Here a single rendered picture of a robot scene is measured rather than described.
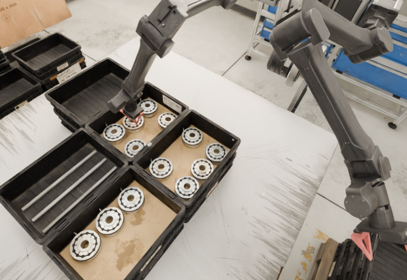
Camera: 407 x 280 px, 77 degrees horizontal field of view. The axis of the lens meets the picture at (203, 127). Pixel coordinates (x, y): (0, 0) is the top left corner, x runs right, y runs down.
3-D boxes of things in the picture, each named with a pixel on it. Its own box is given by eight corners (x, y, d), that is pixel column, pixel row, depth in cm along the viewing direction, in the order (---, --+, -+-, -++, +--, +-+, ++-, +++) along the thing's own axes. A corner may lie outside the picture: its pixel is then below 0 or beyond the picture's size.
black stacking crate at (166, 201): (134, 177, 114) (130, 164, 105) (186, 218, 105) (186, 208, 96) (54, 254, 93) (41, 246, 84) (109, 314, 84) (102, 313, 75)
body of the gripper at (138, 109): (134, 119, 117) (131, 108, 111) (118, 108, 120) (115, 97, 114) (144, 111, 120) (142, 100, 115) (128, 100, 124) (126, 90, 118)
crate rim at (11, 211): (84, 129, 116) (82, 125, 114) (131, 165, 107) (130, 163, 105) (-6, 194, 95) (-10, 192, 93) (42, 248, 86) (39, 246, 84)
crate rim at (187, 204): (191, 111, 128) (191, 107, 126) (241, 142, 118) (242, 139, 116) (131, 165, 107) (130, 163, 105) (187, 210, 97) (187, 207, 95)
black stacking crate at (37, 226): (89, 141, 124) (83, 126, 115) (134, 176, 114) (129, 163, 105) (8, 204, 103) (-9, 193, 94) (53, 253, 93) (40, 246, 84)
